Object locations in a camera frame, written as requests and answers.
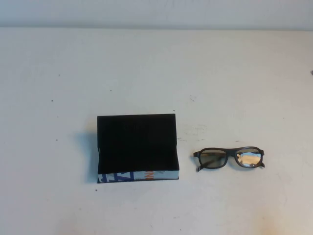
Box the black glasses case printed front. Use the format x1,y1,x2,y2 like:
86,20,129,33
97,113,181,185

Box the black framed glasses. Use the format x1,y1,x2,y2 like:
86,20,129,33
192,146,267,173

